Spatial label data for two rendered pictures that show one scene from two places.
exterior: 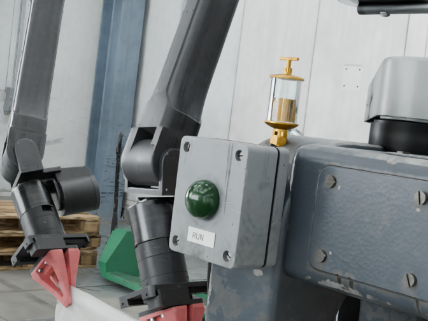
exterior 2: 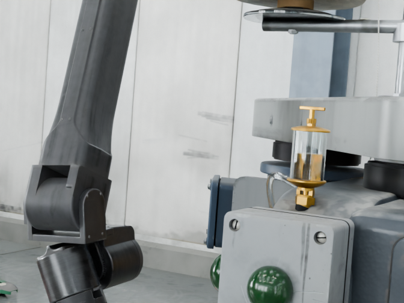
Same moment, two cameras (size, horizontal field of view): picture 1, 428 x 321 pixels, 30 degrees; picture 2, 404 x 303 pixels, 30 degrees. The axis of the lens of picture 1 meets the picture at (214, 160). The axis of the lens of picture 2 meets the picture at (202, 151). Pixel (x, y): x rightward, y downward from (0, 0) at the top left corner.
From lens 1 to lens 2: 0.27 m
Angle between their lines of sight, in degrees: 20
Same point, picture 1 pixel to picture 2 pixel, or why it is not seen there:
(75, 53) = not seen: outside the picture
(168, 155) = (88, 197)
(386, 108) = (395, 153)
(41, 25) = not seen: outside the picture
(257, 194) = (337, 279)
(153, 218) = (73, 269)
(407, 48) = (140, 25)
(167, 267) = not seen: outside the picture
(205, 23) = (107, 43)
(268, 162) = (344, 240)
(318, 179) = (390, 252)
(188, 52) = (94, 77)
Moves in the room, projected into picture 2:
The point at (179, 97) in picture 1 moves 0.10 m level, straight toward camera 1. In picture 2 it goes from (91, 128) to (117, 134)
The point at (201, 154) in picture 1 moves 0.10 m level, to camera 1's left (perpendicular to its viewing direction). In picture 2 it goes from (259, 234) to (104, 232)
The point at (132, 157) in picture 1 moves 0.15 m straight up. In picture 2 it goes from (40, 201) to (50, 58)
